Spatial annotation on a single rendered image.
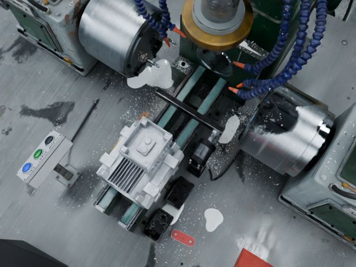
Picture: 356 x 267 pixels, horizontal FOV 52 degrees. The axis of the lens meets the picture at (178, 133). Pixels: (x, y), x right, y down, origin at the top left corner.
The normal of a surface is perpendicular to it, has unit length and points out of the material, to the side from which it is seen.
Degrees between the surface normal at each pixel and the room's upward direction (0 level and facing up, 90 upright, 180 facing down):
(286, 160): 62
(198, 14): 0
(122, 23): 13
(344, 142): 0
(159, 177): 0
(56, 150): 54
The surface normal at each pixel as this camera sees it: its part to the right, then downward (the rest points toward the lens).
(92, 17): -0.25, 0.11
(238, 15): 0.01, -0.31
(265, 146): -0.47, 0.51
